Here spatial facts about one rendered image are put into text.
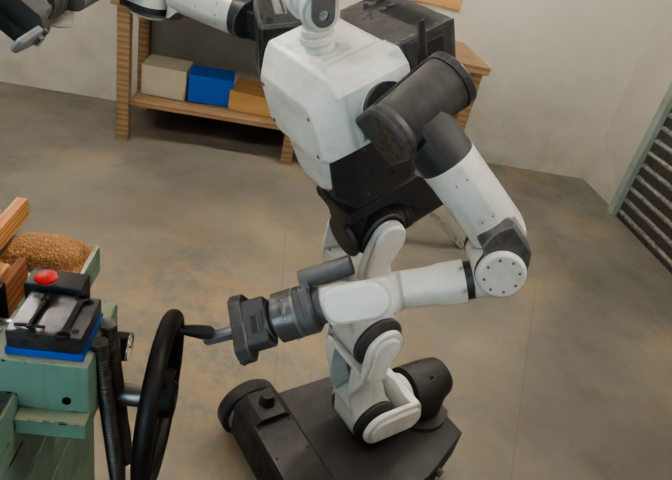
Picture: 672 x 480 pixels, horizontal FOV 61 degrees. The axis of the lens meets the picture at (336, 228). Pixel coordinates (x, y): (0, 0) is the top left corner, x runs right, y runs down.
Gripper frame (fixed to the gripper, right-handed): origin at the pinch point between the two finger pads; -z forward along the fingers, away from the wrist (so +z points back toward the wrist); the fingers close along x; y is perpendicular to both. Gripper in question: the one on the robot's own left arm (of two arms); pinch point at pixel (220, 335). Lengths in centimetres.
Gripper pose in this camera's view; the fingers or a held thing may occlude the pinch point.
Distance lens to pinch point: 104.7
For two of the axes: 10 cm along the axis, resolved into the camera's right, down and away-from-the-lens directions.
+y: -2.4, -3.7, -9.0
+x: -2.2, -8.8, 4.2
